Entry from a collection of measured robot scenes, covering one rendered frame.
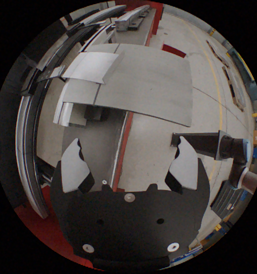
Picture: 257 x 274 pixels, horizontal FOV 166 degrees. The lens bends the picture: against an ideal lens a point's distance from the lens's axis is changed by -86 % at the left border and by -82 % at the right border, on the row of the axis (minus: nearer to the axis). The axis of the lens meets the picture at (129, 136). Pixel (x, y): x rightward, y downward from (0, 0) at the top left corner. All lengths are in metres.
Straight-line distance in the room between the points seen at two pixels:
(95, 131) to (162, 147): 1.01
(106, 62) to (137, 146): 1.05
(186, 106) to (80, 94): 0.20
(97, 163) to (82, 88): 0.22
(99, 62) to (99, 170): 0.29
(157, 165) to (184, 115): 1.11
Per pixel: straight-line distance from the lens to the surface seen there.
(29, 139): 0.47
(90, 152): 0.31
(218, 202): 2.56
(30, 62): 0.19
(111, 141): 0.29
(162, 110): 0.17
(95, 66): 0.22
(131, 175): 1.26
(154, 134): 1.19
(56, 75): 0.29
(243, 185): 0.57
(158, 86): 0.19
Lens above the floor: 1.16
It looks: 88 degrees down
